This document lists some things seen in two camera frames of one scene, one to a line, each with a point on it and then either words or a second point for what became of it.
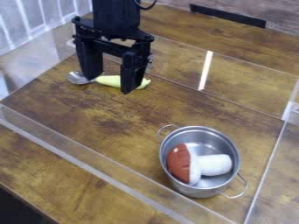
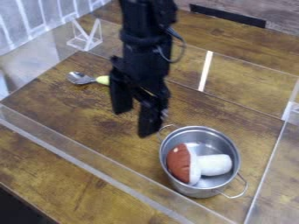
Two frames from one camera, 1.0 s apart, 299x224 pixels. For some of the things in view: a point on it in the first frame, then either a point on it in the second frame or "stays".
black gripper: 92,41 to 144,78
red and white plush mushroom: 188,166 stays
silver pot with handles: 210,142 stays
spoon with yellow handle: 111,80 stays
